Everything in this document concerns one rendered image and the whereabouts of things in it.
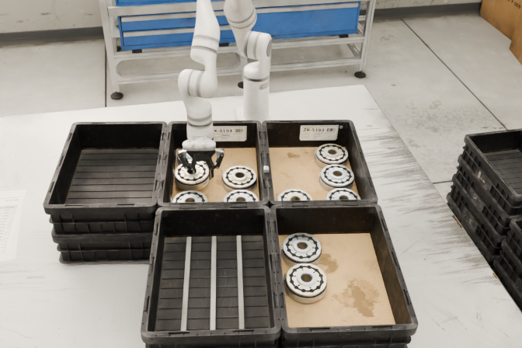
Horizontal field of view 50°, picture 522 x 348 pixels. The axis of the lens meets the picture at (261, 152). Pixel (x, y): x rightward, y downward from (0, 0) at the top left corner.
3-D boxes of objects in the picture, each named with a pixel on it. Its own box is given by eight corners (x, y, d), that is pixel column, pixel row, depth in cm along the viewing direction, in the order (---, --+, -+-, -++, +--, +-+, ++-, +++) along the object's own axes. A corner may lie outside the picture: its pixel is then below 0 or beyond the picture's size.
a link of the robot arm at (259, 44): (275, 29, 191) (273, 74, 202) (248, 25, 194) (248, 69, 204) (266, 41, 184) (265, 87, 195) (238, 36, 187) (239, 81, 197)
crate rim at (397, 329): (269, 210, 153) (269, 204, 151) (378, 209, 155) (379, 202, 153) (281, 339, 121) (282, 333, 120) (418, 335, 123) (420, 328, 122)
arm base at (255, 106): (240, 111, 211) (239, 71, 201) (262, 106, 214) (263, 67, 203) (248, 124, 204) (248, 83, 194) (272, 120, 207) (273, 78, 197)
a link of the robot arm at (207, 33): (181, 42, 148) (211, 46, 146) (200, -55, 150) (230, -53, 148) (193, 52, 157) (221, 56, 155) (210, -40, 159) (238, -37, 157)
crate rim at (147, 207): (74, 127, 181) (72, 121, 179) (168, 127, 183) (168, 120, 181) (43, 214, 149) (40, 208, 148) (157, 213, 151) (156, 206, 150)
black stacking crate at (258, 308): (161, 238, 157) (157, 208, 150) (267, 236, 159) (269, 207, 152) (145, 369, 125) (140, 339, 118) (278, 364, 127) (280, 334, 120)
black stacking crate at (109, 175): (79, 151, 186) (73, 123, 180) (169, 151, 188) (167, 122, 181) (50, 239, 155) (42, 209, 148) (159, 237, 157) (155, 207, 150)
